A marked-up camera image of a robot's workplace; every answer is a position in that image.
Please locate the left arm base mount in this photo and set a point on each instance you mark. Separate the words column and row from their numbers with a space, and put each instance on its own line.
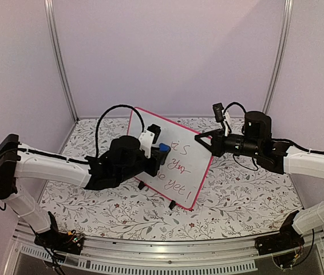
column 70, row 242

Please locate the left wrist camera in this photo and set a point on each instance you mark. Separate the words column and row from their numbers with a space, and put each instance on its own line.
column 149, row 137

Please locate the floral table mat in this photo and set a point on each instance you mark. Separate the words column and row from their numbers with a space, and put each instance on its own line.
column 235, row 201

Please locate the left aluminium frame post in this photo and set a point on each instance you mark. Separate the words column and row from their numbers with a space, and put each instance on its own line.
column 55, row 42

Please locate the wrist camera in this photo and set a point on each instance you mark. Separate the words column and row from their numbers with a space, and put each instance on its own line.
column 222, row 117
column 149, row 137

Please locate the aluminium frame post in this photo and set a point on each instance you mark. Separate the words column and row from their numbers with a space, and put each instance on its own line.
column 280, row 53
column 55, row 42

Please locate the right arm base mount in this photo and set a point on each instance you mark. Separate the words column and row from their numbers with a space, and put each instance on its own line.
column 285, row 248

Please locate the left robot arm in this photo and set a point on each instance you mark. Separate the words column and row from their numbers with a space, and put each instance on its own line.
column 18, row 160

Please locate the front aluminium rail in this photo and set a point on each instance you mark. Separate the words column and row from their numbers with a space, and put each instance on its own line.
column 218, row 256

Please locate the pink framed whiteboard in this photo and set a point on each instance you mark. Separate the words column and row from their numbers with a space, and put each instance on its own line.
column 182, row 176

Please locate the blue whiteboard eraser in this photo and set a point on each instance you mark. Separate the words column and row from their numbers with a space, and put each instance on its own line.
column 164, row 148

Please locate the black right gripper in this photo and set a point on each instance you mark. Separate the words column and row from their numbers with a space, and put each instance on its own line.
column 216, row 142

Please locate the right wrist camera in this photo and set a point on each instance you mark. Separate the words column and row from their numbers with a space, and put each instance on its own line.
column 222, row 117

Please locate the black stand foot left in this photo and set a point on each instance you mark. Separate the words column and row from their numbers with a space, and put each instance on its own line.
column 141, row 185

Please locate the right aluminium frame post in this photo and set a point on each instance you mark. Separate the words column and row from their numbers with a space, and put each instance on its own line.
column 280, row 53

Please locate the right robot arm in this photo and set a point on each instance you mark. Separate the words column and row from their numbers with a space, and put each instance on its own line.
column 306, row 164

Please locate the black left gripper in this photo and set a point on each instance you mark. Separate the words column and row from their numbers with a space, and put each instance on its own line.
column 156, row 161

